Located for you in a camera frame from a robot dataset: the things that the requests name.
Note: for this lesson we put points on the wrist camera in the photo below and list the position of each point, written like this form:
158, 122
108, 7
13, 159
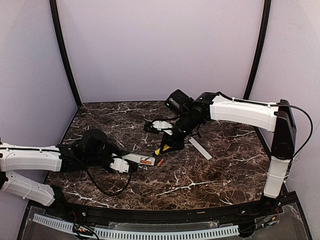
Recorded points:
120, 165
158, 126

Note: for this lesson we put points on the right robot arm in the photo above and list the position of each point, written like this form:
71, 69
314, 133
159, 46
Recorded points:
273, 117

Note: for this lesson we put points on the white cable duct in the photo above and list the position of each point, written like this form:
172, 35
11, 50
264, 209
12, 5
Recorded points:
124, 233

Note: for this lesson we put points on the black frame post left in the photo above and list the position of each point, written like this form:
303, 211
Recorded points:
63, 51

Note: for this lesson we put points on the black frame post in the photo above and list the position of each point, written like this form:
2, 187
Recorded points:
259, 48
63, 51

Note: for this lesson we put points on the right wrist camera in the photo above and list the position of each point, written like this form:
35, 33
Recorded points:
158, 126

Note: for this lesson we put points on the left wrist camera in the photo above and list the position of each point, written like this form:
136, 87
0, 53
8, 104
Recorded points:
120, 165

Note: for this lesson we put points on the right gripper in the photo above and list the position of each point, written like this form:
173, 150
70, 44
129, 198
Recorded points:
173, 136

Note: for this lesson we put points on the orange battery lower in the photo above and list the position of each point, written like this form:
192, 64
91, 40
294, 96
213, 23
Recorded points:
146, 162

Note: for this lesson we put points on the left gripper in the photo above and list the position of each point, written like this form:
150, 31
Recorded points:
116, 154

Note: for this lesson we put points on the orange battery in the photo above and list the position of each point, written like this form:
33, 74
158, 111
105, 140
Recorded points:
161, 162
146, 162

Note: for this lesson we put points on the white battery cover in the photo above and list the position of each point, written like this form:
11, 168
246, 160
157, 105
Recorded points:
198, 146

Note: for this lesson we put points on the yellow pry tool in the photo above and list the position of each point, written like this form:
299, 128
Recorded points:
158, 151

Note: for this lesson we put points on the black front rail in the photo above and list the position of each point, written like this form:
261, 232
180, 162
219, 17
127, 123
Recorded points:
242, 214

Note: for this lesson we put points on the orange battery upper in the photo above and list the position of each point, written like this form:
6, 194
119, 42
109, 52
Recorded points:
161, 162

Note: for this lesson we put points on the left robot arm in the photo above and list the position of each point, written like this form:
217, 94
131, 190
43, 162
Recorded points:
91, 150

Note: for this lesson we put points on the black frame post right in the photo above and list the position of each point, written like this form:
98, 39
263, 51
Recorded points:
259, 48

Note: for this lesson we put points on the white remote control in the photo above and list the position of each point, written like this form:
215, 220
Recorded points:
136, 158

